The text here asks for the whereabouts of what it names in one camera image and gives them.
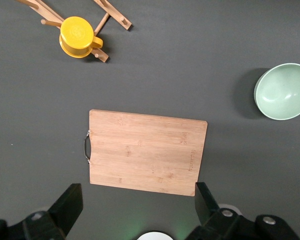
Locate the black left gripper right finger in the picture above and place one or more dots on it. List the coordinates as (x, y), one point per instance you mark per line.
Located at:
(210, 215)

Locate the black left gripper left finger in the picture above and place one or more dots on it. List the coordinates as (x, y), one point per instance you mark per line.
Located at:
(65, 212)

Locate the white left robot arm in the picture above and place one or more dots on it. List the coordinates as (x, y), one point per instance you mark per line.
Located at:
(155, 236)

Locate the wooden cutting board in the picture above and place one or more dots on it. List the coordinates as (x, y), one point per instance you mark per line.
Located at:
(145, 152)

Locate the light green bowl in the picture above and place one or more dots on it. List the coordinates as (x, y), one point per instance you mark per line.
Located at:
(282, 95)

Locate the yellow cup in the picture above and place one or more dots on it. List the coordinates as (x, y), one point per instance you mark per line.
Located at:
(76, 35)

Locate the wooden peg drying rack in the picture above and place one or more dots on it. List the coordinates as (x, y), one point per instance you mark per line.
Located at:
(115, 15)

